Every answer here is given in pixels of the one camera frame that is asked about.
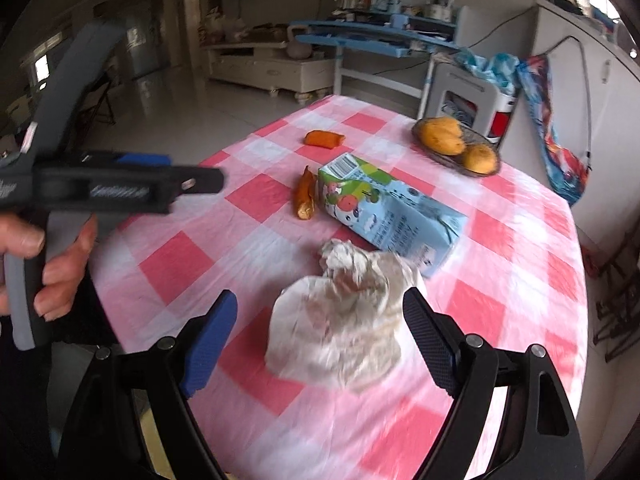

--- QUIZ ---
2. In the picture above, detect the white paper wrapper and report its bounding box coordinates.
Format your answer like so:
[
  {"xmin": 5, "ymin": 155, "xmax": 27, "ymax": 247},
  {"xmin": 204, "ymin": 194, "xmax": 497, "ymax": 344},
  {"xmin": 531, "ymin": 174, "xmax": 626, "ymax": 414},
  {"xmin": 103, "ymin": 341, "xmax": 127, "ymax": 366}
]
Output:
[{"xmin": 265, "ymin": 240, "xmax": 425, "ymax": 392}]

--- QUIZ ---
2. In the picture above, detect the blue green milk carton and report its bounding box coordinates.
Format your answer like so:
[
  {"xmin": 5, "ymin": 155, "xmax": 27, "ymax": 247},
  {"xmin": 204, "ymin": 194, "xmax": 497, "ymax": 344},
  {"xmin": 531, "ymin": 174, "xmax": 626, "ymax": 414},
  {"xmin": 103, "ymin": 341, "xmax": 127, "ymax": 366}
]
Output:
[{"xmin": 317, "ymin": 153, "xmax": 468, "ymax": 278}]

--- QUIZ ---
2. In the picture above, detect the person's left hand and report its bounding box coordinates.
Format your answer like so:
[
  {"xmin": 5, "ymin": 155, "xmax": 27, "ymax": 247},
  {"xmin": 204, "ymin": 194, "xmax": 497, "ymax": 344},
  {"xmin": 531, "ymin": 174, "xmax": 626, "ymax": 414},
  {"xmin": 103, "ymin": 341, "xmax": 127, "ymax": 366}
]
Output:
[{"xmin": 0, "ymin": 211, "xmax": 100, "ymax": 323}]

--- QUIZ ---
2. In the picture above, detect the black folding chair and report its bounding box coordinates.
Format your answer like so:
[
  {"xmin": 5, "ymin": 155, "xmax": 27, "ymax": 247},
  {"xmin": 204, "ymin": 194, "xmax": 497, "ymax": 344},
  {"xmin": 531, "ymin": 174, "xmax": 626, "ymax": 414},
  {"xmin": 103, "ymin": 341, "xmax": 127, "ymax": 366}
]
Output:
[{"xmin": 77, "ymin": 72, "xmax": 116, "ymax": 128}]

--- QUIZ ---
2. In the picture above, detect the red white checkered tablecloth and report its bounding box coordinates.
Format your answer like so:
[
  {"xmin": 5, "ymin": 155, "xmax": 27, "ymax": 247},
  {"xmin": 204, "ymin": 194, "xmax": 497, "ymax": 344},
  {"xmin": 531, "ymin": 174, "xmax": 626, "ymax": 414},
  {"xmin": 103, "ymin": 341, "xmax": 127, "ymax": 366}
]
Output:
[{"xmin": 91, "ymin": 96, "xmax": 588, "ymax": 479}]

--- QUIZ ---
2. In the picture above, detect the cream TV cabinet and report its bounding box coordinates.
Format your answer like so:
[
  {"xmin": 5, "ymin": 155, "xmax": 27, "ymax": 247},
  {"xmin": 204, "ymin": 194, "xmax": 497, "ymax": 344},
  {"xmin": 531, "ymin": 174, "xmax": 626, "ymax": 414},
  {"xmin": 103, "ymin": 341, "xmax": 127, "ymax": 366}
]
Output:
[{"xmin": 201, "ymin": 41, "xmax": 334, "ymax": 104}]

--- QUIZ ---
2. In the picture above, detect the pink kettle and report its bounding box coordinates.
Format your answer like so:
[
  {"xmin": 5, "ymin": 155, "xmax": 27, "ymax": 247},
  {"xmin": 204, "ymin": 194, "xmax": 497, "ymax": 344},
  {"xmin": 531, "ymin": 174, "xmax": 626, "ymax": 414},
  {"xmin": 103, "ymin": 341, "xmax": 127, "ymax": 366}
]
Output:
[{"xmin": 285, "ymin": 24, "xmax": 312, "ymax": 61}]

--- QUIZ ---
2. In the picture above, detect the yellow mango right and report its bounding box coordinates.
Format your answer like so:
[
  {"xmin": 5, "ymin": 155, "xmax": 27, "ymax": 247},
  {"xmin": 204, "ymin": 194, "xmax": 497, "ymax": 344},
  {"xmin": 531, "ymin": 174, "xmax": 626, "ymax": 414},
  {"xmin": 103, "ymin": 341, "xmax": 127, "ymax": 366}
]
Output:
[{"xmin": 461, "ymin": 144, "xmax": 499, "ymax": 174}]

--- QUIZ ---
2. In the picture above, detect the yellow mango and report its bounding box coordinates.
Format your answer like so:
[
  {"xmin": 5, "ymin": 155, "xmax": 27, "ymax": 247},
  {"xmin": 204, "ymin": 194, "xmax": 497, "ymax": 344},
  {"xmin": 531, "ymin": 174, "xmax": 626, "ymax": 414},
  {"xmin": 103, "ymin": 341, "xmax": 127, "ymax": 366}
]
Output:
[
  {"xmin": 419, "ymin": 117, "xmax": 466, "ymax": 156},
  {"xmin": 461, "ymin": 144, "xmax": 499, "ymax": 174}
]

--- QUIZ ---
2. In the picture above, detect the colourful hanging bag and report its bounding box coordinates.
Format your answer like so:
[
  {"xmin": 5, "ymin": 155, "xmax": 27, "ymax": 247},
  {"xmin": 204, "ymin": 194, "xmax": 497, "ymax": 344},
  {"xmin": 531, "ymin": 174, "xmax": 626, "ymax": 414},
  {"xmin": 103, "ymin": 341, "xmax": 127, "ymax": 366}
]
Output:
[{"xmin": 516, "ymin": 54, "xmax": 592, "ymax": 206}]

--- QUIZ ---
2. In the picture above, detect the dark fruit bowl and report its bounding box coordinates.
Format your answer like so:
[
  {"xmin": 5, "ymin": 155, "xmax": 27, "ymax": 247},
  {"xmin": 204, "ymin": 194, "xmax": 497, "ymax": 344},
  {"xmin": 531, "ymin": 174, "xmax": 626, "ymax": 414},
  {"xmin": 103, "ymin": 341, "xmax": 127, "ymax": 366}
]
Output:
[{"xmin": 411, "ymin": 116, "xmax": 501, "ymax": 178}]

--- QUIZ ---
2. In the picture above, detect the yellow mango middle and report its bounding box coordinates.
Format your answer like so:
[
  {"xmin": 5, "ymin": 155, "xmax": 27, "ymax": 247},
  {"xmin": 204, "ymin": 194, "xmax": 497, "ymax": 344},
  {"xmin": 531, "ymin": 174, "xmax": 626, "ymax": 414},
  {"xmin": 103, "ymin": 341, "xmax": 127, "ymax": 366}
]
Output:
[{"xmin": 419, "ymin": 117, "xmax": 466, "ymax": 156}]

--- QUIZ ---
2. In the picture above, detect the blue study desk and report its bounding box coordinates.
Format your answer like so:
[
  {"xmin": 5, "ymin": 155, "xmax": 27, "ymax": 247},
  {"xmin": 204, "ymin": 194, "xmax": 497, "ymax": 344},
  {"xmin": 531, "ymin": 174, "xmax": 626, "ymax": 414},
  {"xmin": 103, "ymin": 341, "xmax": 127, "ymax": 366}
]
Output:
[{"xmin": 290, "ymin": 10, "xmax": 460, "ymax": 118}]

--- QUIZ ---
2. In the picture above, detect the white plastic stool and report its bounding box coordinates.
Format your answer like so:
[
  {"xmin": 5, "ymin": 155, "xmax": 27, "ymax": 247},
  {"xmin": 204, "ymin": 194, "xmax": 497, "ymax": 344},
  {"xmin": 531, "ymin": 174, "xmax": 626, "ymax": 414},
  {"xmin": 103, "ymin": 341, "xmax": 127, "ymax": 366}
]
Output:
[{"xmin": 424, "ymin": 63, "xmax": 516, "ymax": 145}]

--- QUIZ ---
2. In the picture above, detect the blue crumpled cloth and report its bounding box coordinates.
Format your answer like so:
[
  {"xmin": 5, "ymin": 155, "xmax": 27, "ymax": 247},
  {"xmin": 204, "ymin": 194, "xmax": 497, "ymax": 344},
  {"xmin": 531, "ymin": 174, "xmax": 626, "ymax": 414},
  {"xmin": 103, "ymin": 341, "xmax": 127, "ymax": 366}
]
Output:
[{"xmin": 454, "ymin": 49, "xmax": 521, "ymax": 96}]

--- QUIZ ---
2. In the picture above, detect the white storage cabinet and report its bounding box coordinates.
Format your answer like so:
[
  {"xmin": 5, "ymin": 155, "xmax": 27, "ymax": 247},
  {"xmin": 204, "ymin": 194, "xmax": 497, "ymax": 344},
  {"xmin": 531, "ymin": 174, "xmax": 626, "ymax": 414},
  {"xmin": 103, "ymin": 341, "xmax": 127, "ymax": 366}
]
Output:
[{"xmin": 530, "ymin": 0, "xmax": 639, "ymax": 254}]

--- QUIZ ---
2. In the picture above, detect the pen holder cup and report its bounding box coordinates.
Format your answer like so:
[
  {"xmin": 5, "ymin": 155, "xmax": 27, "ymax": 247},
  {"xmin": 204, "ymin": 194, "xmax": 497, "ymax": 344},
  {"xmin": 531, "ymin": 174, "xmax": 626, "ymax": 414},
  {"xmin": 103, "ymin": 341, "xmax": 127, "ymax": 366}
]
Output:
[{"xmin": 426, "ymin": 0, "xmax": 454, "ymax": 23}]

